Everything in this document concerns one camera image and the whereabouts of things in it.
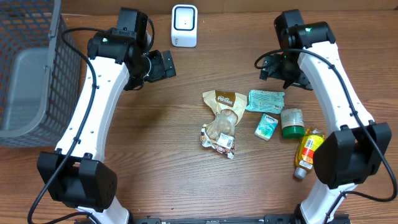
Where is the green lidded white jar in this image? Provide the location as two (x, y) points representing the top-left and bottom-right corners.
(280, 108), (305, 139)

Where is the grey plastic mesh basket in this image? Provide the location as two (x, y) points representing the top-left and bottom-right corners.
(1, 0), (81, 147)

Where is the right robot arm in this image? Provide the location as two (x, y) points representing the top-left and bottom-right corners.
(254, 9), (392, 223)

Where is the white barcode scanner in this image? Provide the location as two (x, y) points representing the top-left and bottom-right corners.
(171, 4), (198, 48)

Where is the teal Kleenex tissue pack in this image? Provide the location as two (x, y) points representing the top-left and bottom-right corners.
(254, 114), (278, 141)

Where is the yellow tea bottle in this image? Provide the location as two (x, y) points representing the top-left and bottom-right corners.
(294, 128), (325, 179)

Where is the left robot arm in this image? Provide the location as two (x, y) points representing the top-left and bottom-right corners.
(37, 7), (176, 223)

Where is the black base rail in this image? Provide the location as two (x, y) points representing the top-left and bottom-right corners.
(127, 215), (302, 224)

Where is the teal wet wipes pack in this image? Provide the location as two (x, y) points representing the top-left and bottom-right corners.
(246, 90), (285, 114)

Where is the brown snack bag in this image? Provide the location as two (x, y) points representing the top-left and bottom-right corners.
(201, 90), (247, 159)

